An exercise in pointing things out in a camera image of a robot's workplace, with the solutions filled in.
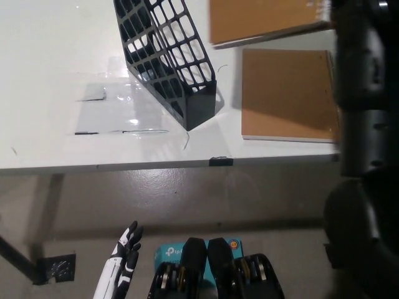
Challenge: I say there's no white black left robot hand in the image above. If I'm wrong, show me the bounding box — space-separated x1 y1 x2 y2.
92 220 145 299

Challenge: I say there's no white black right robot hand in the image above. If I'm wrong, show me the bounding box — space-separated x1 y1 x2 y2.
329 0 399 28

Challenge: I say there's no brown spiral notebook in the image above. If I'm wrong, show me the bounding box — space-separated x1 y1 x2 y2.
208 0 334 50
241 48 342 145

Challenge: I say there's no black mesh book holder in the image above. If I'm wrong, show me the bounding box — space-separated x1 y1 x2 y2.
113 0 218 132

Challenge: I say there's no teal tp-link box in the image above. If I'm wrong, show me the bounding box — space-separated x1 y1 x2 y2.
154 238 244 299

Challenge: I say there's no grey table leg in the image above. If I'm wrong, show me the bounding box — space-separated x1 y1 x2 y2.
30 173 65 264

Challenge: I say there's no black diagonal table brace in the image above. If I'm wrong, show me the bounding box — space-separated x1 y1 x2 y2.
0 234 43 281

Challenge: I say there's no black tape on table edge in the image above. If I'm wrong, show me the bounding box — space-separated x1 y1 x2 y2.
209 155 234 167

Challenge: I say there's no clear plastic sheet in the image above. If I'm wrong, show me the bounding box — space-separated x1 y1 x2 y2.
74 57 171 135

